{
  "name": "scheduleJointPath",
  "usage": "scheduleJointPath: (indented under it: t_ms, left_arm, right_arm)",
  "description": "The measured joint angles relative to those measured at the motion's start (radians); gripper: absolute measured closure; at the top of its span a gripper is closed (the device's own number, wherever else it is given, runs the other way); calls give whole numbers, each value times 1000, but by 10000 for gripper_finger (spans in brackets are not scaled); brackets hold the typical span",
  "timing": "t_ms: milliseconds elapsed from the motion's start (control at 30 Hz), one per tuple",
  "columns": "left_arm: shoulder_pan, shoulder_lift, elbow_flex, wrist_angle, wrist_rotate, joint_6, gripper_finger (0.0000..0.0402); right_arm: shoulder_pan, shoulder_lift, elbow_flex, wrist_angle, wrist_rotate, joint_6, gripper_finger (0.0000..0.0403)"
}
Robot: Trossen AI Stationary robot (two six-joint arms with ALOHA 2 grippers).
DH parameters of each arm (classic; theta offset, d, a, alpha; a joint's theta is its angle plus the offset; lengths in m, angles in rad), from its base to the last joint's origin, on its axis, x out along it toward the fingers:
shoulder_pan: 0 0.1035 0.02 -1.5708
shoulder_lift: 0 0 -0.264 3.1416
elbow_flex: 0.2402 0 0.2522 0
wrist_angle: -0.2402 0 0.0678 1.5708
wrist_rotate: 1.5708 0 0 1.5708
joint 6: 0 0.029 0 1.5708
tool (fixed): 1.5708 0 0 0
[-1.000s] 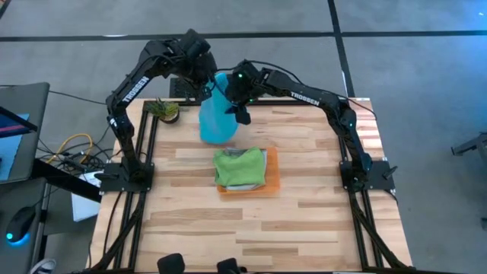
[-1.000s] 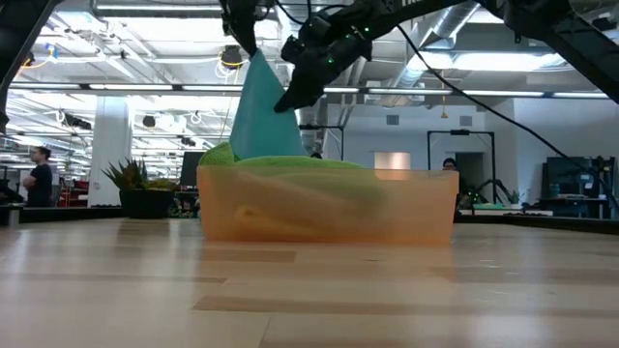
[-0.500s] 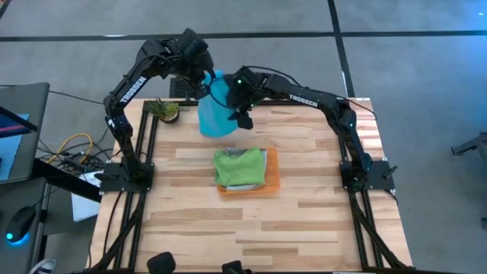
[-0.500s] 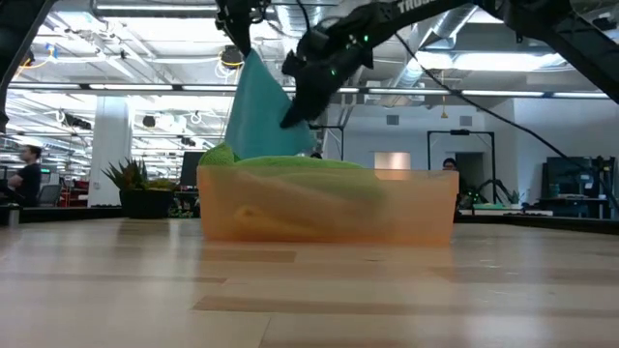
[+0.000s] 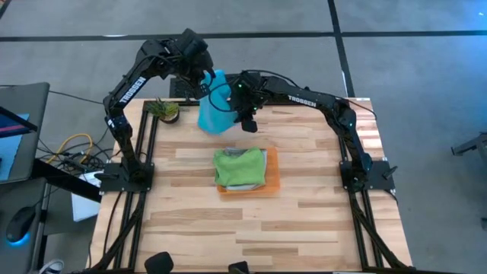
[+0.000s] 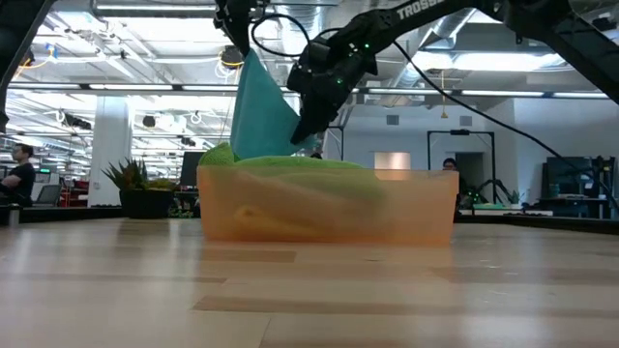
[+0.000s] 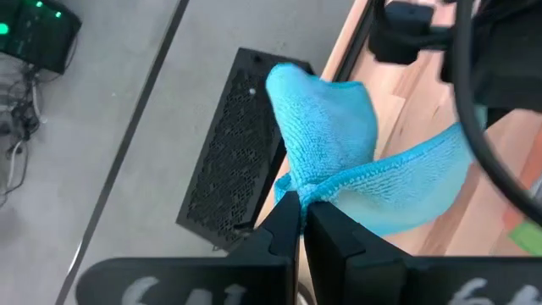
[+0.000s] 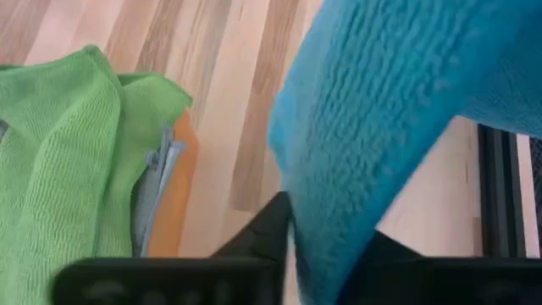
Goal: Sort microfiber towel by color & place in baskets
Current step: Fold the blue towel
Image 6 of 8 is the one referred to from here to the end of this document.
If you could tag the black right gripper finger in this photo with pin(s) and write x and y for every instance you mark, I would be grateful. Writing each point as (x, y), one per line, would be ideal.
(326, 118)
(309, 123)

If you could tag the teal microfiber towel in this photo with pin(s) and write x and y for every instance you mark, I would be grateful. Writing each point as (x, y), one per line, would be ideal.
(261, 116)

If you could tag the yellow microfiber towel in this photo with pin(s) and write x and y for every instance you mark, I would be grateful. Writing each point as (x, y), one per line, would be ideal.
(251, 217)

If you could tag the silver round ventilation duct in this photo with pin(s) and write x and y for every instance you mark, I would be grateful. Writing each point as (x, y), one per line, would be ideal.
(290, 29)
(450, 29)

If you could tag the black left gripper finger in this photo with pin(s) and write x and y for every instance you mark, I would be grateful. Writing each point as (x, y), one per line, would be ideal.
(242, 34)

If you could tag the potted succulent plant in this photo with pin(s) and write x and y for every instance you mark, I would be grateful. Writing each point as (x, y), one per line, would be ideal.
(145, 203)

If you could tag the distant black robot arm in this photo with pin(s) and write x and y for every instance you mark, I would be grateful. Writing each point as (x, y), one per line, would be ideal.
(483, 186)

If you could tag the black computer monitor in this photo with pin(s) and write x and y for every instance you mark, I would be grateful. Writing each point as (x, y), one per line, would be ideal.
(191, 166)

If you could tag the green microfiber towel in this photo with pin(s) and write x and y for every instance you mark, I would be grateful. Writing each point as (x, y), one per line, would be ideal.
(290, 163)

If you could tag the dark equipment shelf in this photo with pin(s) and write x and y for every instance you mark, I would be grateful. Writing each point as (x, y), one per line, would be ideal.
(566, 169)

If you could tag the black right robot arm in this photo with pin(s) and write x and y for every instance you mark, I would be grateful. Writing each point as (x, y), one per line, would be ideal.
(580, 43)

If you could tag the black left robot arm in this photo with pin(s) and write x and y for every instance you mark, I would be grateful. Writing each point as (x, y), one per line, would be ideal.
(19, 38)

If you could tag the black metal gantry frame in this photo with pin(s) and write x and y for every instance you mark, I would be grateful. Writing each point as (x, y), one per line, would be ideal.
(459, 132)
(338, 127)

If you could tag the orange translucent plastic basket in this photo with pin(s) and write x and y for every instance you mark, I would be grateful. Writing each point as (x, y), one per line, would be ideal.
(411, 208)

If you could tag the black ceiling-hung device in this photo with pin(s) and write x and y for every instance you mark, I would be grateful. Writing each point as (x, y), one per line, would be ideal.
(231, 57)

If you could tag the long ceiling light strip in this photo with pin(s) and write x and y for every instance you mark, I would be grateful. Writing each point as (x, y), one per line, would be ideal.
(411, 91)

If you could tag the person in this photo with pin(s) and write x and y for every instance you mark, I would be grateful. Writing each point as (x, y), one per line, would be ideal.
(21, 179)
(316, 156)
(450, 164)

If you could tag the dark door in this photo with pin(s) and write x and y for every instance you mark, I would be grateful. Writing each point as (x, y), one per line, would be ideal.
(476, 169)

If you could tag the white square pillar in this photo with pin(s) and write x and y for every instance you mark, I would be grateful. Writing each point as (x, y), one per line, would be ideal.
(111, 145)

